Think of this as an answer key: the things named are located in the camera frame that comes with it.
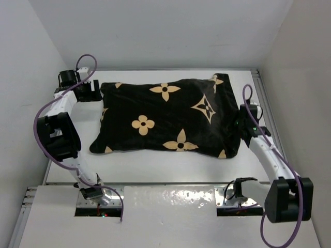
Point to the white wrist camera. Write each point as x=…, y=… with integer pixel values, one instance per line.
x=83, y=73
x=251, y=103

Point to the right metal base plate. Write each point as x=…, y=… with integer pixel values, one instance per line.
x=223, y=201

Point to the black pillowcase with beige pattern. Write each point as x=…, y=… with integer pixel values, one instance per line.
x=196, y=115

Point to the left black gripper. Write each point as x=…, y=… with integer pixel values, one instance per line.
x=93, y=95

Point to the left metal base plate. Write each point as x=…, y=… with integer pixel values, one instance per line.
x=103, y=198

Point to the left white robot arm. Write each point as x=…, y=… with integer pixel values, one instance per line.
x=59, y=137

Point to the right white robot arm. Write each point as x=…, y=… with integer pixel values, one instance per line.
x=289, y=196

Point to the white foam front board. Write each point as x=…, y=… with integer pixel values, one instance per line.
x=153, y=217

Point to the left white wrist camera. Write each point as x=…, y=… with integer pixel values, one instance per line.
x=83, y=73

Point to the metal base plate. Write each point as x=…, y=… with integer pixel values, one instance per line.
x=103, y=198
x=223, y=201

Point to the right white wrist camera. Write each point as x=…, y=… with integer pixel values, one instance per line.
x=251, y=103

